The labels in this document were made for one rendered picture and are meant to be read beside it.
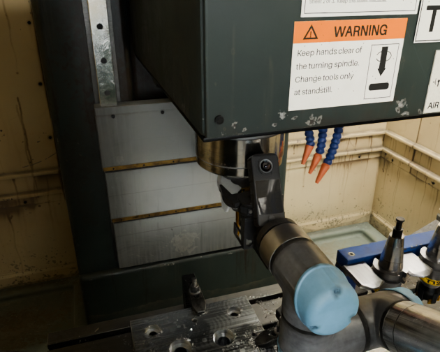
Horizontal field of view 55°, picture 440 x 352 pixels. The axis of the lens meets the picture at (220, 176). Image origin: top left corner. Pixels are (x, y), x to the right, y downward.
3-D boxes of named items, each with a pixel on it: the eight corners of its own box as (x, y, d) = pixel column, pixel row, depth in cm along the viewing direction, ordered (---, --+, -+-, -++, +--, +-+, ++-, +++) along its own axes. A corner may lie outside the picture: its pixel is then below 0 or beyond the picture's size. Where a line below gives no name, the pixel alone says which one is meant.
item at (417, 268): (437, 275, 80) (438, 272, 79) (414, 281, 78) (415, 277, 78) (411, 254, 86) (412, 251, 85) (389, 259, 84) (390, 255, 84)
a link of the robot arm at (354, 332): (360, 374, 61) (372, 318, 56) (290, 397, 58) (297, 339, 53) (330, 334, 68) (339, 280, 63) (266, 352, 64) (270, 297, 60)
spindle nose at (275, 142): (254, 139, 87) (257, 81, 82) (300, 168, 74) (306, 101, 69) (181, 152, 81) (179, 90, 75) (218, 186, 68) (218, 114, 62)
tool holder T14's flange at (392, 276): (388, 262, 85) (390, 252, 83) (413, 280, 80) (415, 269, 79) (364, 271, 82) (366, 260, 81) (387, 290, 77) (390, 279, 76)
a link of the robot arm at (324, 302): (302, 350, 51) (309, 296, 48) (266, 290, 61) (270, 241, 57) (358, 334, 54) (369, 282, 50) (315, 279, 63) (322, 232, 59)
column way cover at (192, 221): (260, 245, 142) (267, 94, 120) (115, 272, 129) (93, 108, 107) (254, 237, 146) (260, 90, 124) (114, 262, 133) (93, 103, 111)
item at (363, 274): (387, 287, 77) (388, 283, 76) (362, 292, 75) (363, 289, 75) (364, 264, 83) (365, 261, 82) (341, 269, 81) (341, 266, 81)
